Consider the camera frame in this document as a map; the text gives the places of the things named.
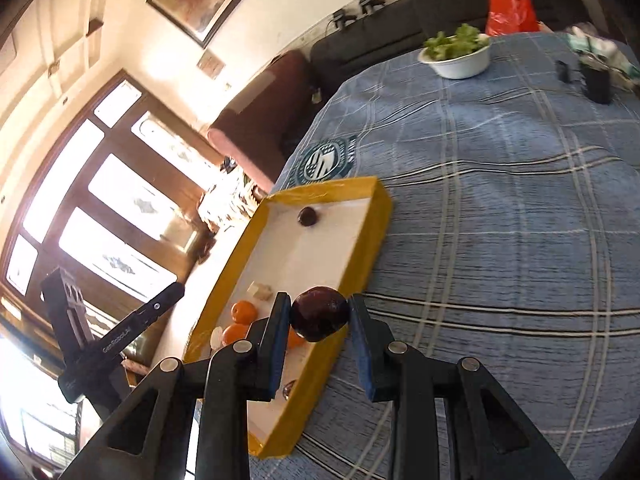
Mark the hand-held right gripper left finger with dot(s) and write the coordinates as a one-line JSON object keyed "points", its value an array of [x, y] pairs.
{"points": [[280, 342]]}

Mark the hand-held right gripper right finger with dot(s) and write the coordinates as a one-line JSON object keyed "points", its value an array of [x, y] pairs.
{"points": [[362, 347]]}

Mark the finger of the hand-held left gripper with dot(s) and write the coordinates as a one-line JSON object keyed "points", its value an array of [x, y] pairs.
{"points": [[165, 301]]}

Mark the large orange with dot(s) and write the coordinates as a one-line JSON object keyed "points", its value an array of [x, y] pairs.
{"points": [[295, 340]]}

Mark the medium orange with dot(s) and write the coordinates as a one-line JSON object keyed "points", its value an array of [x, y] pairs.
{"points": [[235, 335]]}

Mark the small orange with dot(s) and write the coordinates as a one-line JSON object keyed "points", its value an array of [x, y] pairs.
{"points": [[244, 312]]}

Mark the large dark plum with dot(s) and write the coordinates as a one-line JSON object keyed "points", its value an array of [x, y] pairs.
{"points": [[320, 314]]}

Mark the cylindrical peeled sugarcane piece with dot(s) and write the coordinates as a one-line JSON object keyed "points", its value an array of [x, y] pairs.
{"points": [[260, 291]]}

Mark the yellow cardboard box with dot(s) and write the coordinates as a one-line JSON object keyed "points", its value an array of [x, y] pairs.
{"points": [[370, 240]]}

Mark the small dark plum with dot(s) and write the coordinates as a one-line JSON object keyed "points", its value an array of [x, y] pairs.
{"points": [[307, 216]]}

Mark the wooden glazed door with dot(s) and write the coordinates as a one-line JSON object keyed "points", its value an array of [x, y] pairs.
{"points": [[90, 145]]}

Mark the blue plaid tablecloth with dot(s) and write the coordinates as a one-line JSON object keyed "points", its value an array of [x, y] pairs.
{"points": [[500, 210]]}

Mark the brown armchair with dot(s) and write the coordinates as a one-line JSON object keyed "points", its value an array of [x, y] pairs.
{"points": [[260, 115]]}

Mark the white bowl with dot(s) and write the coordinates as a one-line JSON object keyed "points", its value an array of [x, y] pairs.
{"points": [[460, 66]]}

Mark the black sofa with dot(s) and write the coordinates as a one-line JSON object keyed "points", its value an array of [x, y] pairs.
{"points": [[390, 35]]}

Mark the green lettuce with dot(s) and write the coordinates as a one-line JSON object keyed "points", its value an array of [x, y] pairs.
{"points": [[452, 42]]}

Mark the black clamp device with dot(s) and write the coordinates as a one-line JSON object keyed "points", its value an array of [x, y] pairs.
{"points": [[372, 3], [345, 19]]}

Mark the small black block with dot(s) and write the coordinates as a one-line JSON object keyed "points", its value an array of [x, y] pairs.
{"points": [[564, 71]]}

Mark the black cup with tools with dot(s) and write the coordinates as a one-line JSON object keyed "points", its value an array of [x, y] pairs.
{"points": [[597, 85]]}

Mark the red plastic bag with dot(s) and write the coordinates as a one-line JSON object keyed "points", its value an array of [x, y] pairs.
{"points": [[512, 7]]}

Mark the white plastic bags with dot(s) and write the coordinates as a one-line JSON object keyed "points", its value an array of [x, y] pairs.
{"points": [[607, 45]]}

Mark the wall switch plate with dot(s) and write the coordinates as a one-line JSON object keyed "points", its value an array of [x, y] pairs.
{"points": [[212, 65]]}

